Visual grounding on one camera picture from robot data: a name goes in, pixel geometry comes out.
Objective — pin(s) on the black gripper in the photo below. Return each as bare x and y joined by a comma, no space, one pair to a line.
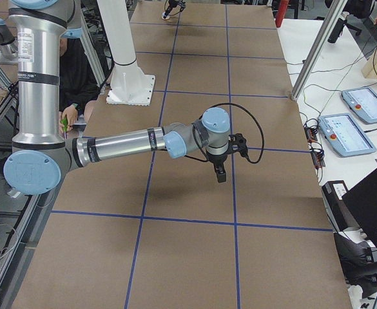
216,159

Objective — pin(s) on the blue call bell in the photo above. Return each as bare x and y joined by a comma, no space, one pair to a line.
165,16

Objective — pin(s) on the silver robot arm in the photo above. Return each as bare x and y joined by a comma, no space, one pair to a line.
41,157

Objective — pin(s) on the person's hand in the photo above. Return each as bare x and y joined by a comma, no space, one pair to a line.
70,114

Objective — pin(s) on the orange electronics board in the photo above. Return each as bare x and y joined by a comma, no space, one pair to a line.
311,133

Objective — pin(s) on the black box with label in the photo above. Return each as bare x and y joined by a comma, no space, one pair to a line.
341,216

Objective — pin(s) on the near teach pendant tablet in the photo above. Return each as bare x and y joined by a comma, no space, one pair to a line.
345,136

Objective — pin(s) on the teach pendant tablet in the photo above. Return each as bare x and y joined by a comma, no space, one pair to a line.
363,102
345,136

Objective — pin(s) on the far teach pendant tablet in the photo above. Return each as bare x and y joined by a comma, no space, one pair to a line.
363,102

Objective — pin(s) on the seated person in black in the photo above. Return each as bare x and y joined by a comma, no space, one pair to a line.
78,86

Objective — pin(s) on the red fire extinguisher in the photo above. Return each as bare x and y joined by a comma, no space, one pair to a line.
282,8

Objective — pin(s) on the black bottle on table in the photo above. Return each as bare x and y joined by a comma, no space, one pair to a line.
338,28

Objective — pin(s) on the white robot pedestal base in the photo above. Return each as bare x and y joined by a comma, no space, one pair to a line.
129,85

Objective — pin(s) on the green handled grabber stick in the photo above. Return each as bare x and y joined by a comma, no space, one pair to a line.
64,127

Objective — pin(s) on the aluminium frame post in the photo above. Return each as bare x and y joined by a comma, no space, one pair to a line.
328,24

